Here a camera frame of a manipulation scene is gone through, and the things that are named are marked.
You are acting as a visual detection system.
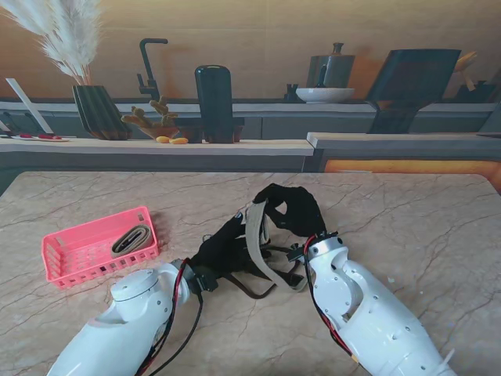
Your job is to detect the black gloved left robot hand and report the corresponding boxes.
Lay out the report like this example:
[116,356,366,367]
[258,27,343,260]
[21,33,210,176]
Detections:
[190,209,274,275]

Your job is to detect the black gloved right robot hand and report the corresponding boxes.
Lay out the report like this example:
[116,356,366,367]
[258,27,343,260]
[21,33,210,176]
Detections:
[252,183,329,239]

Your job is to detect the beige woven belt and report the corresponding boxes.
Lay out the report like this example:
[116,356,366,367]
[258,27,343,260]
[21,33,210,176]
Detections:
[241,201,307,294]
[110,225,153,259]

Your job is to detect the pink plastic storage basket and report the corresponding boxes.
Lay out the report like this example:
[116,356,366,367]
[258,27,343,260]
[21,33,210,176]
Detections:
[41,206,160,290]

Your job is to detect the dark brown woven belt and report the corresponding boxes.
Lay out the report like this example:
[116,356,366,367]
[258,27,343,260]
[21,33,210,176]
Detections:
[201,233,307,302]

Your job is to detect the grey kitchen counter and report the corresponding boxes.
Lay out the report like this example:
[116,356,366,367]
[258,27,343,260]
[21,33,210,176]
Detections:
[0,96,501,139]

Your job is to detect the pale stone counter slab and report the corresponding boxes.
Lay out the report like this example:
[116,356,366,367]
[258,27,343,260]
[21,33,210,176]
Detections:
[306,132,501,150]

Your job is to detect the small black countertop item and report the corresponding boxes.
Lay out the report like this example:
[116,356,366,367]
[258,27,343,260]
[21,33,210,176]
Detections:
[283,82,301,103]

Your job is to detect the white ceramic bowl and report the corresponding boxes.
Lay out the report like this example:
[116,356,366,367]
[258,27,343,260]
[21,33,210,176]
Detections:
[295,87,356,104]

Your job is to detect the wooden bowl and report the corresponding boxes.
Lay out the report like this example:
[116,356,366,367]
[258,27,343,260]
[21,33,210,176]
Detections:
[137,125,182,140]

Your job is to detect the black tall cylinder appliance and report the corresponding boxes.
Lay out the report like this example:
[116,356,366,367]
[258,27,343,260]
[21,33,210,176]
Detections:
[194,64,236,134]

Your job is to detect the grey lidded pot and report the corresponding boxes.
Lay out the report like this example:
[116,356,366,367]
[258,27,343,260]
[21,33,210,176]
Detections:
[305,42,356,89]

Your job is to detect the light wooden counter shelf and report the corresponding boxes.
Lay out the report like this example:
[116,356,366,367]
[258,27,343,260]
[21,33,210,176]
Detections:
[0,136,315,157]

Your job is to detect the green cactus plant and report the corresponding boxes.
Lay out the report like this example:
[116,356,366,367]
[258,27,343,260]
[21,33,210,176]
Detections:
[120,96,179,128]

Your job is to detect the black angled slab stand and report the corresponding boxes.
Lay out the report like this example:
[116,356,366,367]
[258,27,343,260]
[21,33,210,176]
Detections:
[364,49,463,135]

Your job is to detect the dark ribbed vase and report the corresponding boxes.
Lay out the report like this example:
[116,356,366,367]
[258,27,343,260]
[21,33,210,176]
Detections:
[71,85,132,141]

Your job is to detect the black kitchen faucet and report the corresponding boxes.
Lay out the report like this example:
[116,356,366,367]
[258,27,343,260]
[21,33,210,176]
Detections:
[136,38,169,102]

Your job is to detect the black utensil holder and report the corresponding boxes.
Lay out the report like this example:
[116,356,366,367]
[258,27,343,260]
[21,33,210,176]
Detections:
[456,79,500,103]

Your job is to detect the white plate with red food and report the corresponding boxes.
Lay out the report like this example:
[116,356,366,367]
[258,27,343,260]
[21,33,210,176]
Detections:
[10,132,71,143]

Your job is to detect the yellow kitchen utensils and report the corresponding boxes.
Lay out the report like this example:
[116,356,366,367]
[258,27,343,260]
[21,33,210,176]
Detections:
[453,49,479,74]

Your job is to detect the white leaning board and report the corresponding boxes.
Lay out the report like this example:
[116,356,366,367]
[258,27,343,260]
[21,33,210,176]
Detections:
[5,78,55,135]

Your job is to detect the white pampas grass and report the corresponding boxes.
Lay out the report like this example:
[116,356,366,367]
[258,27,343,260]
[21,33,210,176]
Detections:
[0,0,105,86]

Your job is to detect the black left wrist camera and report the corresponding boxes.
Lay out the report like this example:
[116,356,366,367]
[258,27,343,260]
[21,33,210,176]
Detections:
[191,266,221,294]

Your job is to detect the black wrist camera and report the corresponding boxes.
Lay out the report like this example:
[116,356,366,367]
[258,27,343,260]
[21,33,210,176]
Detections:
[287,241,311,264]
[191,266,221,294]

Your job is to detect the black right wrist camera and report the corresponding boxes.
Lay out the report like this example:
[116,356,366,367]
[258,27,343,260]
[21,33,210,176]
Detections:
[287,241,311,264]

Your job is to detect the red black left arm cable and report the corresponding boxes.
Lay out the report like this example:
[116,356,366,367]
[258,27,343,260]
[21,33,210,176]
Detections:
[136,257,205,376]

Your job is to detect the red black arm cable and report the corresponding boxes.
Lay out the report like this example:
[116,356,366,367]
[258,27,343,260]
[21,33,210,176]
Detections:
[305,234,363,365]
[136,257,205,376]

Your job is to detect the red black right arm cable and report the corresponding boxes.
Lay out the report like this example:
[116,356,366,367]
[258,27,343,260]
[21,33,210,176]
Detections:
[305,234,363,365]

